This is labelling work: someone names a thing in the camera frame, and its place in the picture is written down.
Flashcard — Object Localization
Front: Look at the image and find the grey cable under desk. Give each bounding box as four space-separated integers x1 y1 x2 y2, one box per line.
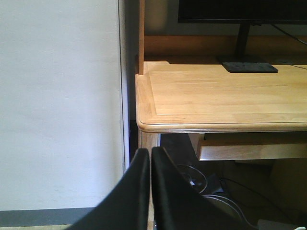
201 194 259 228

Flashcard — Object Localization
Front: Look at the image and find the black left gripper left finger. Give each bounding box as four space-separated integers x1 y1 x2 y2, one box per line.
68 149 150 230

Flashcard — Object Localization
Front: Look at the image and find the black computer monitor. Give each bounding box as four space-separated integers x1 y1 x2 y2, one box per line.
178 0 307 73

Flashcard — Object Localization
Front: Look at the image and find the black monitor cable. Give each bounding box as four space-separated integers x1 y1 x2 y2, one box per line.
272 23 307 46

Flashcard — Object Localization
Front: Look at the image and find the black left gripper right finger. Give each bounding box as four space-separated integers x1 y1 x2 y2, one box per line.
152 147 258 230

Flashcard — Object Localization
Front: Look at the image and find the wooden desk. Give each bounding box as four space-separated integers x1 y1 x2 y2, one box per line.
135 0 307 230

